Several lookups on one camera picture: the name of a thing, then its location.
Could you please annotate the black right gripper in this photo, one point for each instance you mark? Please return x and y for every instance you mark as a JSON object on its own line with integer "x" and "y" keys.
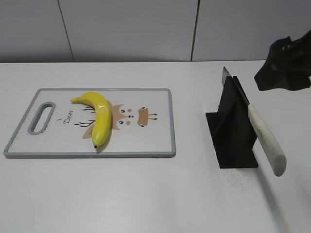
{"x": 288, "y": 65}

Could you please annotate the white-handled steel cleaver knife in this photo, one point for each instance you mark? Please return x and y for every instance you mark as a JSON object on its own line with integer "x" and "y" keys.
{"x": 269, "y": 143}

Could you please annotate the yellow plastic banana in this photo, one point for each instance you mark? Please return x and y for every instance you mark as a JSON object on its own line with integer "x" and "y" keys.
{"x": 101, "y": 128}

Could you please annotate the black knife stand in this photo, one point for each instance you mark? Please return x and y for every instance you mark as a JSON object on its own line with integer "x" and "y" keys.
{"x": 232, "y": 134}

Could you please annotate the white grey deer cutting board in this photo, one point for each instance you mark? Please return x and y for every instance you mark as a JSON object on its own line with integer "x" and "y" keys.
{"x": 54, "y": 127}

